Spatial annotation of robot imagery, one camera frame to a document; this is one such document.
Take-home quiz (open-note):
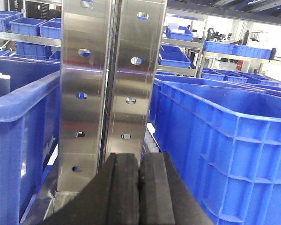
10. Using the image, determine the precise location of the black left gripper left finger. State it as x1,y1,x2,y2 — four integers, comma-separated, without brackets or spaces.
42,153,140,225

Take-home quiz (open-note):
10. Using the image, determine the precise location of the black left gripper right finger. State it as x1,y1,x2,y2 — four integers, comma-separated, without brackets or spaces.
139,153,212,225

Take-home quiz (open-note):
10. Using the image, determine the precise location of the large blue crate right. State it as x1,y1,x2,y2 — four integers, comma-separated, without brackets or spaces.
154,81,281,225

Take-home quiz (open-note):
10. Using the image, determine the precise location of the large blue crate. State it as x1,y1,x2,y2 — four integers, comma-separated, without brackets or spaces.
0,57,60,225
154,81,281,225

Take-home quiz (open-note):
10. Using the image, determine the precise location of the large blue crate left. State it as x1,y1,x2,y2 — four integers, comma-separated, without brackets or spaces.
0,57,60,225

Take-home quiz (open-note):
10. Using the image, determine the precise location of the perforated steel double post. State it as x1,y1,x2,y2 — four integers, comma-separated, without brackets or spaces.
57,0,167,192

